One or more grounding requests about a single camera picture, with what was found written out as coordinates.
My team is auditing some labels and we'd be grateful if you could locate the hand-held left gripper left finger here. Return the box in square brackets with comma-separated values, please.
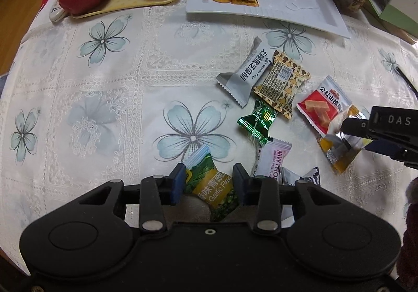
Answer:
[78, 163, 187, 236]

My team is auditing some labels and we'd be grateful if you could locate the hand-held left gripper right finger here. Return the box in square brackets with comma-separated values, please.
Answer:
[232, 163, 342, 236]

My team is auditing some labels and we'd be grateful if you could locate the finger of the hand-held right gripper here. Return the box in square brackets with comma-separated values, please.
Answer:
[340, 117, 372, 139]
[363, 140, 405, 159]

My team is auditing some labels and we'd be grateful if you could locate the green pea snack packet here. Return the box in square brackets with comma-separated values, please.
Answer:
[184, 144, 240, 222]

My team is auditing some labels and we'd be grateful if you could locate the yellow silver snack packet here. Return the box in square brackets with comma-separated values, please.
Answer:
[316, 105, 369, 175]

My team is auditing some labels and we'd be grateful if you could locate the grey snack packet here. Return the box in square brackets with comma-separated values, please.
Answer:
[216, 36, 272, 108]

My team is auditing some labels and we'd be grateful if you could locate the red snack packet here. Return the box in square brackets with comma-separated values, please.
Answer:
[296, 76, 352, 136]

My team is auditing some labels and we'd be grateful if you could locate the white pink snack packet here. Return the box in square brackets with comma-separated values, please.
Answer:
[251, 137, 293, 183]

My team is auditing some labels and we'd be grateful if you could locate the black white snack packet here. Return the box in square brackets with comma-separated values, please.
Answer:
[278, 166, 323, 221]

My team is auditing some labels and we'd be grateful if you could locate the black pen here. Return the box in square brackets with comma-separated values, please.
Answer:
[394, 66, 418, 97]

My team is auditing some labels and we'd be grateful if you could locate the green wrapped candy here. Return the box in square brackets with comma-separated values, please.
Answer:
[237, 97, 278, 148]

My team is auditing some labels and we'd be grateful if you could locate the brown mushroom print snack packet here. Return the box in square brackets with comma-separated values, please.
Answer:
[253, 50, 311, 120]

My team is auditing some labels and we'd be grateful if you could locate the white floral tablecloth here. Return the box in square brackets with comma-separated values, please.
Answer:
[0, 0, 418, 276]

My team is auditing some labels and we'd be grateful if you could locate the white remote control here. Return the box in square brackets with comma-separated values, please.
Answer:
[49, 1, 71, 22]

